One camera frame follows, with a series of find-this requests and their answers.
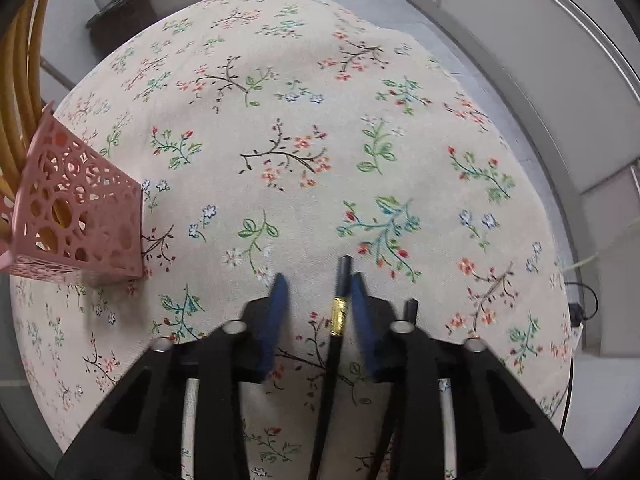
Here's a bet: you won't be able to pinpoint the pink perforated utensil holder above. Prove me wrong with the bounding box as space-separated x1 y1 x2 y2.
1 107 143 286

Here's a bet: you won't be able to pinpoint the floral tablecloth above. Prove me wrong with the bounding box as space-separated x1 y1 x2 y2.
11 0 573 479

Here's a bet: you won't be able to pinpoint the black trash bin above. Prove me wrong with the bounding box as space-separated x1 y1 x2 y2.
86 0 158 58

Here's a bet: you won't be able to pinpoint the white cable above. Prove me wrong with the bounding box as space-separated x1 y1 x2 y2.
560 228 640 276

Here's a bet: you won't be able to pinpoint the black cable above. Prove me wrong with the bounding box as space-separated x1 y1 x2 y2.
556 282 600 436

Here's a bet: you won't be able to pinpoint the wooden chopsticks in holder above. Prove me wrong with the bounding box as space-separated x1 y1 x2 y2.
0 0 61 241

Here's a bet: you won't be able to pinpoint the black power adapter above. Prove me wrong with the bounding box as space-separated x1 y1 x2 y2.
568 302 585 327

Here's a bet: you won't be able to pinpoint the black chopstick gold band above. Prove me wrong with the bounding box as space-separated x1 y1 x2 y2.
307 256 352 480

